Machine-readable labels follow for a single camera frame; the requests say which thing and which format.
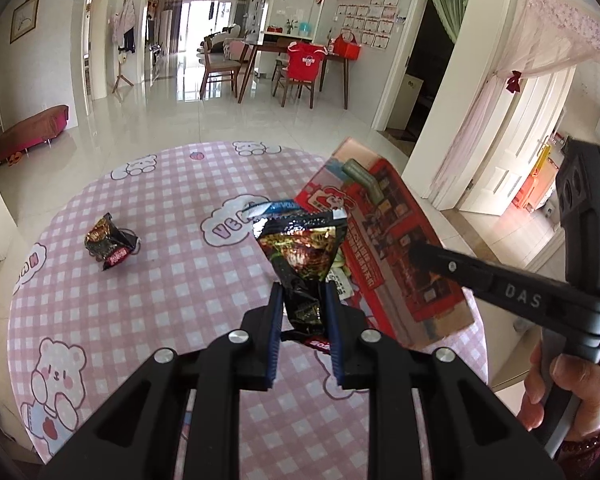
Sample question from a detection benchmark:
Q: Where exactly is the red printed carton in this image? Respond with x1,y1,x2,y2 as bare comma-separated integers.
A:
296,139,474,349

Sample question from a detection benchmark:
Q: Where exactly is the dark foil snack bag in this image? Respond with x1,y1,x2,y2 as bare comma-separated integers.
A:
244,200,348,353

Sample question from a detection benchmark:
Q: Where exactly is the black red snack wrapper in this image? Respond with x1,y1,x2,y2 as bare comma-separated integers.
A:
83,212,140,271

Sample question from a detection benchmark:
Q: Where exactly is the person's right hand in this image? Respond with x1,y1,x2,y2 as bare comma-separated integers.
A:
517,344,600,441

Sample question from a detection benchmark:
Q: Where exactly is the orange plastic stool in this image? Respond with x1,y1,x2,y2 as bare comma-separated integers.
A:
512,174,550,212

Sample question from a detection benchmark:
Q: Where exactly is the pink checkered tablecloth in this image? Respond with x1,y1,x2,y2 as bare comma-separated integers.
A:
7,140,490,480

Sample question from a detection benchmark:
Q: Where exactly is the white panel door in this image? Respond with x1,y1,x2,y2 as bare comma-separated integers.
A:
458,67,576,217

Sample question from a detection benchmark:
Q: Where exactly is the pink floral door curtain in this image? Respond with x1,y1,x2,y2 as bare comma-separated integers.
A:
431,0,600,200

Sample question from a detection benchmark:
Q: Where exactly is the red gift bag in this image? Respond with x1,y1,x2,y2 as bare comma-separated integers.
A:
332,28,361,61

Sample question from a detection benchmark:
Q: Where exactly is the dark wooden dining table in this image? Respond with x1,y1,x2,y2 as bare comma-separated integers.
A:
237,41,350,110

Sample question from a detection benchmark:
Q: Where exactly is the chair with red cover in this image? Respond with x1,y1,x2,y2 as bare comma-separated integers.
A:
272,41,327,108

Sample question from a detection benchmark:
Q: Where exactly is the wooden dining chair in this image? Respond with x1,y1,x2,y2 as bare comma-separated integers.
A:
199,39,242,98

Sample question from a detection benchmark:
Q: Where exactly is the red upholstered bench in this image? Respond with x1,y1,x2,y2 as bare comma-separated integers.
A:
0,105,69,162

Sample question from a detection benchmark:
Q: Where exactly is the wooden coat stand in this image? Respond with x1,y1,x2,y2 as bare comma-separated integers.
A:
111,0,136,92

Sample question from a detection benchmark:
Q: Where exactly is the framed wall picture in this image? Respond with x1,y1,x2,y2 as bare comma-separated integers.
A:
9,0,40,44

